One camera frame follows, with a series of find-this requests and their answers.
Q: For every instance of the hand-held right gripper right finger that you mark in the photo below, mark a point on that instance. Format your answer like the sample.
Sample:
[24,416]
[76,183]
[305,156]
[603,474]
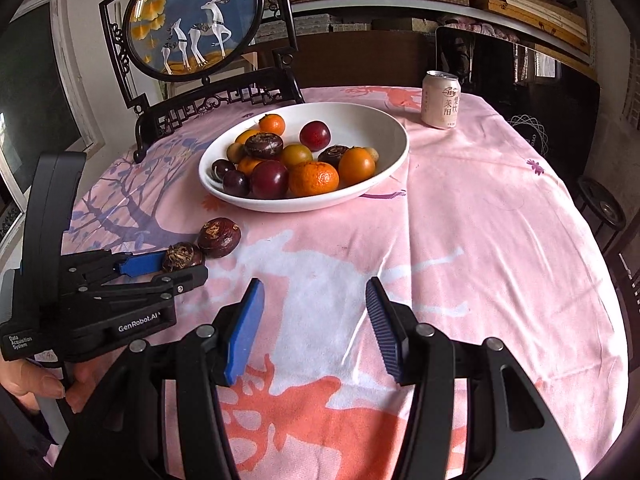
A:
[385,332]

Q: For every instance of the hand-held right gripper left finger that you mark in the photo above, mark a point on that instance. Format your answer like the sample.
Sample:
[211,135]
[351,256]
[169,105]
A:
[245,332]

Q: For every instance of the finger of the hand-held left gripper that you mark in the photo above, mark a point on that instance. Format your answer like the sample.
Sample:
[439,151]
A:
[170,284]
[145,263]

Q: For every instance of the brown water chestnut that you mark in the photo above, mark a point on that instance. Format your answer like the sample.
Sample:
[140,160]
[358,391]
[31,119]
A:
[263,145]
[333,154]
[219,236]
[182,256]

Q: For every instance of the dark purple plum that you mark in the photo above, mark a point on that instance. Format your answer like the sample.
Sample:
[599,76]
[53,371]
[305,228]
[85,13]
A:
[221,167]

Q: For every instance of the orange kumquat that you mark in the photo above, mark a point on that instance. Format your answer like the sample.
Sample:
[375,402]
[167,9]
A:
[244,136]
[296,155]
[356,166]
[246,165]

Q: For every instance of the dark red plum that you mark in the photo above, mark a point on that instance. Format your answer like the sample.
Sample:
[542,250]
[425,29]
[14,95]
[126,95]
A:
[269,179]
[315,135]

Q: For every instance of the yellow-green kumquat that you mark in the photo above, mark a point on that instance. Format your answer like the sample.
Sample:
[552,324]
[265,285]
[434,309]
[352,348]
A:
[374,154]
[236,151]

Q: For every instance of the white deep plate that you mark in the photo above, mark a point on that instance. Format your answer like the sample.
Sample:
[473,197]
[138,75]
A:
[380,130]

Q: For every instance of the person's left hand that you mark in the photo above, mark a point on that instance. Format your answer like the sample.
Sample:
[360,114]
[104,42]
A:
[25,377]

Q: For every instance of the small red plum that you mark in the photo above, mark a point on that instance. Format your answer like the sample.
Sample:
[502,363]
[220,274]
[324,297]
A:
[236,183]

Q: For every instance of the pink printed tablecloth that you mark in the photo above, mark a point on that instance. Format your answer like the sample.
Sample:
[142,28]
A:
[475,240]

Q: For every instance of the orange mandarin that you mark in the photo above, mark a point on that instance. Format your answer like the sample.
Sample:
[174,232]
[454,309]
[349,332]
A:
[313,179]
[271,124]

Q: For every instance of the pink drink can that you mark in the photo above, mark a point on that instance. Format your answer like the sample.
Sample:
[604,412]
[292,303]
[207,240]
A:
[441,100]

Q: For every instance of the black round stool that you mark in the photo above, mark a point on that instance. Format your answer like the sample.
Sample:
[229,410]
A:
[600,205]

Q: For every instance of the round deer screen black stand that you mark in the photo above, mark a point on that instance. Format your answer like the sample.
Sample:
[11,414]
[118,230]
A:
[190,10]

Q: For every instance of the dark wooden cabinet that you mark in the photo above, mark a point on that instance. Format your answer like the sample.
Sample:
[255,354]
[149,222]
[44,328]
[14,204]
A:
[360,57]

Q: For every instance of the pink floral cloth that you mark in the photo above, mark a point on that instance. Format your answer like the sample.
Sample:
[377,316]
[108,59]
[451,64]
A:
[462,25]

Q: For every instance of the stack of wooden boxes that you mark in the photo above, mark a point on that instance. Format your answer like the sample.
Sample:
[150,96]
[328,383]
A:
[540,15]

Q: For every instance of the dark window white frame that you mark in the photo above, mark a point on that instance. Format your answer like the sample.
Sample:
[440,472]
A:
[30,85]

